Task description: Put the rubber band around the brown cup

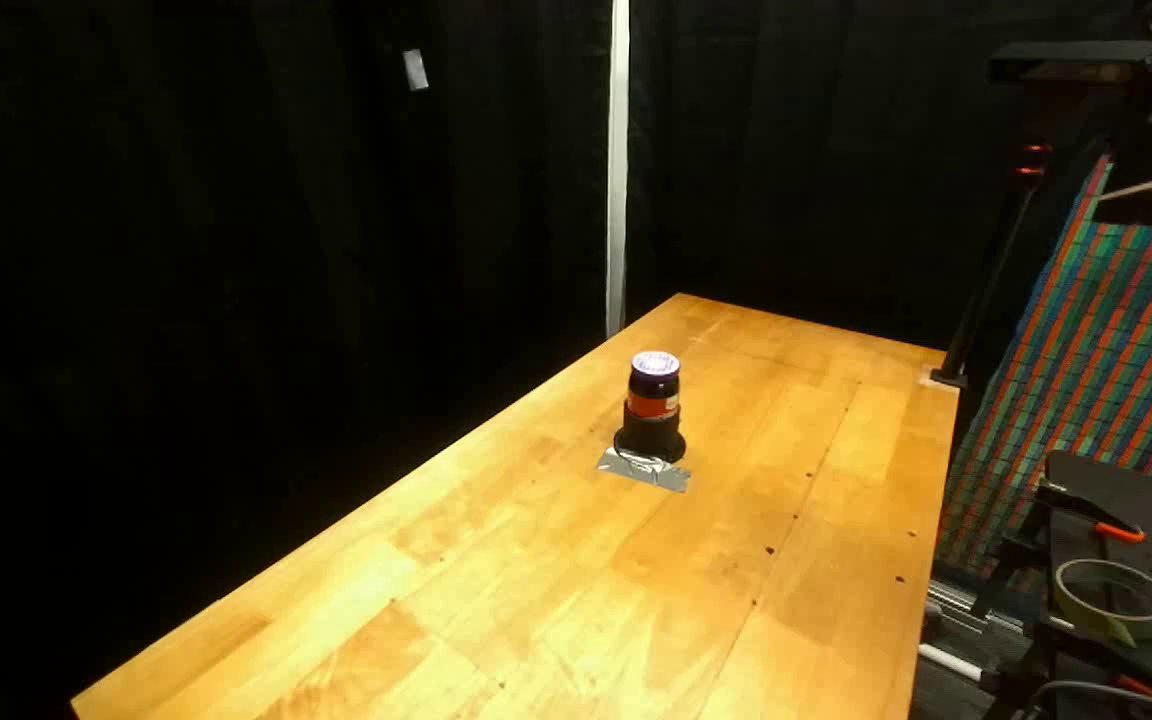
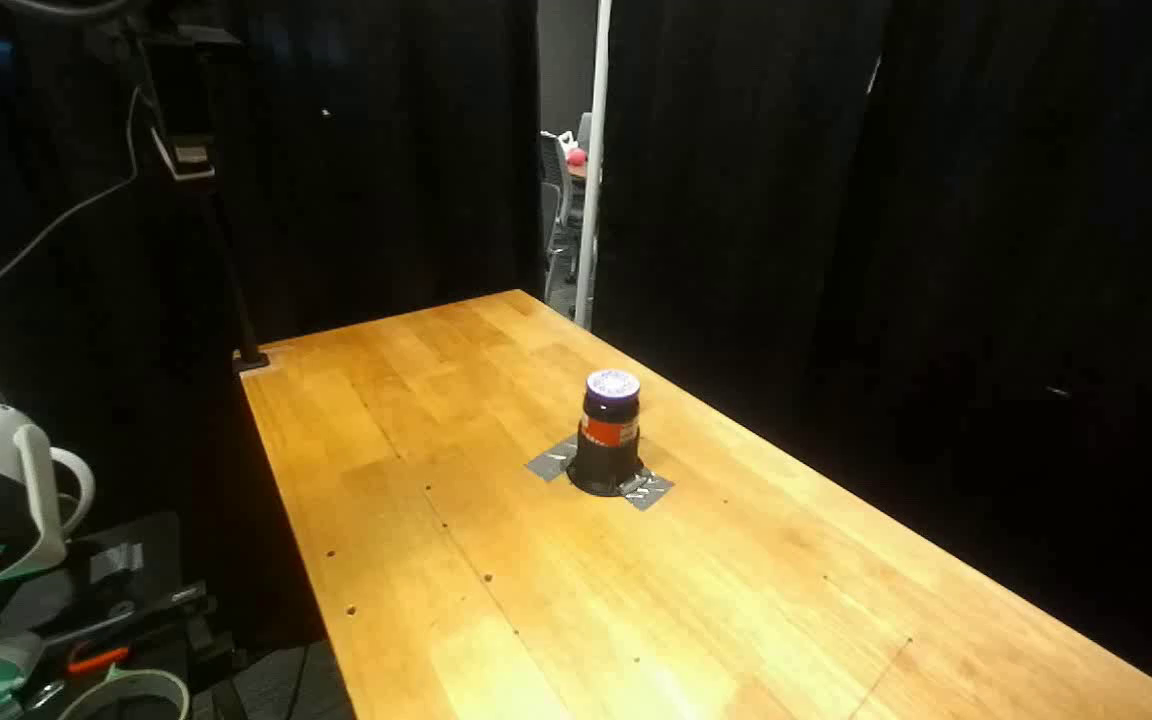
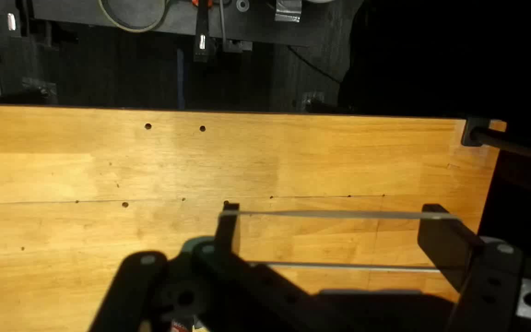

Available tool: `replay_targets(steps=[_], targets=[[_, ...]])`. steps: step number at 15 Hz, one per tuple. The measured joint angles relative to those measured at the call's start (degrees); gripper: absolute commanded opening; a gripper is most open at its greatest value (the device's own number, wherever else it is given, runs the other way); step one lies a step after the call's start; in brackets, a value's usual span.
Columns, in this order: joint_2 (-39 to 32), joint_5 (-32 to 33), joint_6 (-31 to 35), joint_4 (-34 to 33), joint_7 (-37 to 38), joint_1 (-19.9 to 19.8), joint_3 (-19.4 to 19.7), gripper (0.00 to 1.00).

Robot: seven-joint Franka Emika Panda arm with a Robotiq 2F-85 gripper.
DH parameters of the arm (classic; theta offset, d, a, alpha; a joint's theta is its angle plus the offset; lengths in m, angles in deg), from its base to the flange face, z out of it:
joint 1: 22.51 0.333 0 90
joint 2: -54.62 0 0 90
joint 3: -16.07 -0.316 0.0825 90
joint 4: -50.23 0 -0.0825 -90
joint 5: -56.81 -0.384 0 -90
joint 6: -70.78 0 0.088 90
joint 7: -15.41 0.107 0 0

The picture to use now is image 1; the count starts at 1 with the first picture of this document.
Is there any dark brown upside-down cup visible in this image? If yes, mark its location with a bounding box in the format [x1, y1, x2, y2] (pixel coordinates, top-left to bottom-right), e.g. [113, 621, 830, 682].
[616, 350, 683, 461]

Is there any colourful striped cloth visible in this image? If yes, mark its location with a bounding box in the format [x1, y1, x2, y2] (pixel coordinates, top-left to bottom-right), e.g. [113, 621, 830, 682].
[934, 156, 1152, 570]

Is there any white vertical pole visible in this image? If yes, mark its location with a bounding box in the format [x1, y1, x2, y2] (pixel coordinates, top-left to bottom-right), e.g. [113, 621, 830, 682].
[603, 0, 633, 336]

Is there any black clamp with orange tips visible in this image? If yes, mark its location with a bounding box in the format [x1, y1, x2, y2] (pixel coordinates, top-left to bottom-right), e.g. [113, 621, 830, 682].
[1031, 484, 1146, 544]

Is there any small white wall tag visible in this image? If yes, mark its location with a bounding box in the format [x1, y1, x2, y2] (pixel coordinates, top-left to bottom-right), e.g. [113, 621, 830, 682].
[400, 46, 432, 91]

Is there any roll of tape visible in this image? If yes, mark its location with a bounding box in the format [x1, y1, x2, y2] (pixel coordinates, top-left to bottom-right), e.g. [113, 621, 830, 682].
[1051, 555, 1152, 649]

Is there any black stand pole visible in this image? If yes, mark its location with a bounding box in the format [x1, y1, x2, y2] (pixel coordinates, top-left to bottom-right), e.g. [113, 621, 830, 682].
[933, 139, 1051, 389]

